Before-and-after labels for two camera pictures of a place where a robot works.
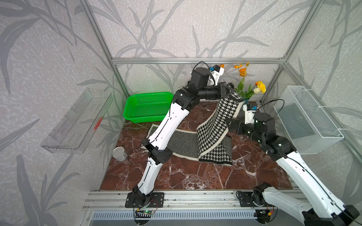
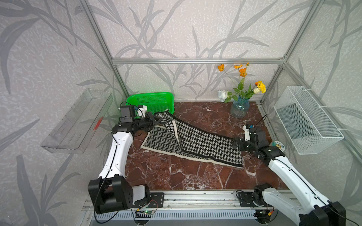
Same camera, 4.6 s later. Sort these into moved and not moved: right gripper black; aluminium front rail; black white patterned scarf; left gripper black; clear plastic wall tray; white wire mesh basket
Moved: black white patterned scarf; right gripper black; left gripper black
Not moved: white wire mesh basket; clear plastic wall tray; aluminium front rail
